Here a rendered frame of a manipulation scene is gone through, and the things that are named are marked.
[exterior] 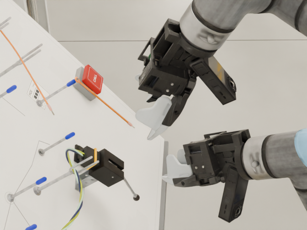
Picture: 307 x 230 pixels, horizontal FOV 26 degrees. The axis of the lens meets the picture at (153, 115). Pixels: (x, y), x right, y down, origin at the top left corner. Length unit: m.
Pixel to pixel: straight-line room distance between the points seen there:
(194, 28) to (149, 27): 2.52
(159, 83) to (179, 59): 0.05
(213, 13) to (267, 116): 2.08
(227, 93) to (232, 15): 0.17
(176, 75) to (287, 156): 0.22
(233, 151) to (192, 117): 1.80
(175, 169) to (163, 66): 0.29
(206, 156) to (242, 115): 1.82
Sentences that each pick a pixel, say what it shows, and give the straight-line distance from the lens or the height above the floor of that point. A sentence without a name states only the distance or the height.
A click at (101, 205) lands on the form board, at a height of 1.01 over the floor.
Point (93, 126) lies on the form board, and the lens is 1.42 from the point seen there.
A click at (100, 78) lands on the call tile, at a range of 1.46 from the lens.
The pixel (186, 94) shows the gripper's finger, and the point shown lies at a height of 1.34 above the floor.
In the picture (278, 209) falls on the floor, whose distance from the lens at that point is 2.65.
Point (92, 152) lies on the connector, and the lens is 1.23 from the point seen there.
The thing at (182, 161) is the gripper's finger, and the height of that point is 1.09.
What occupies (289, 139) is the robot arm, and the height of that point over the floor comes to 1.27.
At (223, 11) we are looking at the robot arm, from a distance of 0.94.
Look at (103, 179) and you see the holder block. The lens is 1.25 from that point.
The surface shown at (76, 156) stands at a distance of 1.32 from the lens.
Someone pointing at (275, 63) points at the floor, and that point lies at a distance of 3.30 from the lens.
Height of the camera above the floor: 2.03
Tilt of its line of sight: 43 degrees down
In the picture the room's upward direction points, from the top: straight up
